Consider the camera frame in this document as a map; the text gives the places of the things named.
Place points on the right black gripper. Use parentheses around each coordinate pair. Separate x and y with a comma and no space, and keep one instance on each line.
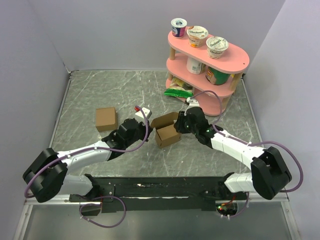
(179,124)

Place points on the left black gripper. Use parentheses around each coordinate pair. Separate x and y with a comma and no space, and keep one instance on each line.
(143,126)

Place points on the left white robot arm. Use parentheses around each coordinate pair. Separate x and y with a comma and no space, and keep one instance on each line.
(50,173)

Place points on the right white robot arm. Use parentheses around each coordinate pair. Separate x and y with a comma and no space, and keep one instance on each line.
(268,174)

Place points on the small folded cardboard box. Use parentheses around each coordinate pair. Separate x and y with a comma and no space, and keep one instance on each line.
(106,119)

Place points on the green snack bag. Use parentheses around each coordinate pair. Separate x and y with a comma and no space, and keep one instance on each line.
(180,89)

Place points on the pink three-tier shelf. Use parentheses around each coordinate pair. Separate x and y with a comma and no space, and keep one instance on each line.
(233,62)

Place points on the green can middle shelf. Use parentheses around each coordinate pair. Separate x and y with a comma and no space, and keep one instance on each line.
(216,77)

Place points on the white container middle shelf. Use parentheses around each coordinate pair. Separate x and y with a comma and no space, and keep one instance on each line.
(194,66)

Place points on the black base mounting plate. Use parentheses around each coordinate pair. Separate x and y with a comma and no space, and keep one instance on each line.
(158,193)

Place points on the Chobani white yogurt cup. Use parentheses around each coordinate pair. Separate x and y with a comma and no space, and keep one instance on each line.
(216,46)

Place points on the Chobani peach yogurt cup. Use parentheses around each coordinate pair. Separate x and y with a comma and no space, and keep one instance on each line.
(197,36)

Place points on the white blue yogurt cup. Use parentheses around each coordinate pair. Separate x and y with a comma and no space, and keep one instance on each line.
(178,27)

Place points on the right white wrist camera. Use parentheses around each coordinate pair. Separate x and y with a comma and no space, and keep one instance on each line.
(191,103)

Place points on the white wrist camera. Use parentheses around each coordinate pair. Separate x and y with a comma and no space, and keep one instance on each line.
(142,114)
(191,103)

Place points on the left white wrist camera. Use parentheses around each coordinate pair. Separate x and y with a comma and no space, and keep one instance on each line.
(142,114)

